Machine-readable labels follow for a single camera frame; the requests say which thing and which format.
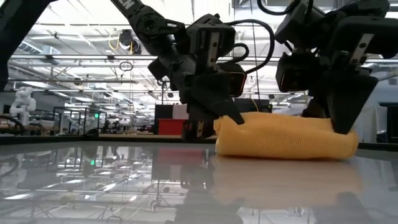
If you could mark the black monitor screen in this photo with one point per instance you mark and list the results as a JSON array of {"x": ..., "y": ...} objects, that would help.
[{"x": 258, "y": 105}]

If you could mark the beige hanging cloth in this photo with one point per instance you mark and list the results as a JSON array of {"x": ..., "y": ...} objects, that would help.
[{"x": 180, "y": 112}]

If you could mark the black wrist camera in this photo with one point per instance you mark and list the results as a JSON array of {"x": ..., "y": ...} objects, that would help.
[
  {"x": 228, "y": 79},
  {"x": 295, "y": 73}
]

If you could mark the silver ventilation duct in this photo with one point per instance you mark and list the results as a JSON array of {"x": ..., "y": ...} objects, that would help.
[{"x": 31, "y": 48}]

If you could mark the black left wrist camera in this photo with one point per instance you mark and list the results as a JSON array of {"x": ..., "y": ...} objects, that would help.
[{"x": 228, "y": 79}]

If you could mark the black panel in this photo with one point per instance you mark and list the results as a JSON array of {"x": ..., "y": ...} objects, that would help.
[{"x": 163, "y": 115}]

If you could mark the red box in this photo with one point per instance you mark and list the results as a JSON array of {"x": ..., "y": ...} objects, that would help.
[{"x": 169, "y": 127}]

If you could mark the black curved tube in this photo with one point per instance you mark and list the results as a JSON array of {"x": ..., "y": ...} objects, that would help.
[{"x": 17, "y": 119}]

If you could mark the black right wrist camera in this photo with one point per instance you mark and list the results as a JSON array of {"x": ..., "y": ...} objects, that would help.
[{"x": 295, "y": 73}]

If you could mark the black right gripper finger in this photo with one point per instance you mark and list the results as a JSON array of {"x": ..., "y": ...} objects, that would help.
[
  {"x": 348, "y": 99},
  {"x": 314, "y": 110}
]

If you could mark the white humanoid robot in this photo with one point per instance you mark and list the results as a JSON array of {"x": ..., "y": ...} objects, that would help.
[{"x": 23, "y": 102}]

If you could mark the black-framed glass enclosure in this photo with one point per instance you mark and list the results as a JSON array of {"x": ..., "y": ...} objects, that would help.
[{"x": 84, "y": 123}]

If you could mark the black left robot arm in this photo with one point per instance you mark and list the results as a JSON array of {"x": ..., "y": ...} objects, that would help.
[{"x": 143, "y": 18}]

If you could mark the orange microfibre towel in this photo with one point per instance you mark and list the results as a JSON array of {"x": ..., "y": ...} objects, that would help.
[{"x": 280, "y": 137}]

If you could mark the long ceiling light bar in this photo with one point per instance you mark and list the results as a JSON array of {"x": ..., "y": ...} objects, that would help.
[{"x": 77, "y": 58}]

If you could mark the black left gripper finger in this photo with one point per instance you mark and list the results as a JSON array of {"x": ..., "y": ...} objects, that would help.
[{"x": 214, "y": 96}]

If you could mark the white curtain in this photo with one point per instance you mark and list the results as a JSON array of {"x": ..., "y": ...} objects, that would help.
[{"x": 370, "y": 124}]

